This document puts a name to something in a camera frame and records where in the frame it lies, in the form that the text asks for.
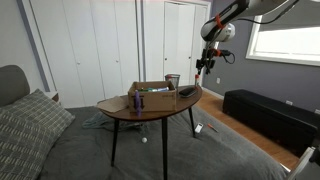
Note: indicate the window with white frame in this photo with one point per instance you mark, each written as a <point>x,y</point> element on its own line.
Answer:
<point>296,40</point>

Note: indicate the black case on table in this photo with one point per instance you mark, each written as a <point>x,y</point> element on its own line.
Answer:
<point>188,92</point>

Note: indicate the white remote control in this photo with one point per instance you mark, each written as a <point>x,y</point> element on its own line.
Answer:
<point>198,128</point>

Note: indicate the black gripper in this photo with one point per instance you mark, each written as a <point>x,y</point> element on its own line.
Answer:
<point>206,61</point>

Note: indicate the grey headboard cushion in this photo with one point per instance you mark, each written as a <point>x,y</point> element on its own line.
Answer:
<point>13,84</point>

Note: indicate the small white ball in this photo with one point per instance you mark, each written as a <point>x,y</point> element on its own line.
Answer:
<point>144,140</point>

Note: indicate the black bench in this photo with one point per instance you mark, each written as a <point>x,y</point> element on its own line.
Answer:
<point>294,128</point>

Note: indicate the plaid grey pillow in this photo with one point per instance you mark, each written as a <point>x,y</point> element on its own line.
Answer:
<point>28,129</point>

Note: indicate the cardboard box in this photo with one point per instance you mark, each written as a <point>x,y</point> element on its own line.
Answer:
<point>156,96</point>

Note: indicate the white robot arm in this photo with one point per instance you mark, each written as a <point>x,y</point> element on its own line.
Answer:
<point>220,27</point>

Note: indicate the orange tipped pen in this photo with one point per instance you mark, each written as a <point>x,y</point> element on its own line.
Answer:
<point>213,128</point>

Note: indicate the round wooden side table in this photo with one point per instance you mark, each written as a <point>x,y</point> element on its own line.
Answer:
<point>181,104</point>

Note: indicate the grey mattress blanket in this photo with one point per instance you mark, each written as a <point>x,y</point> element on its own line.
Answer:
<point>84,151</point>

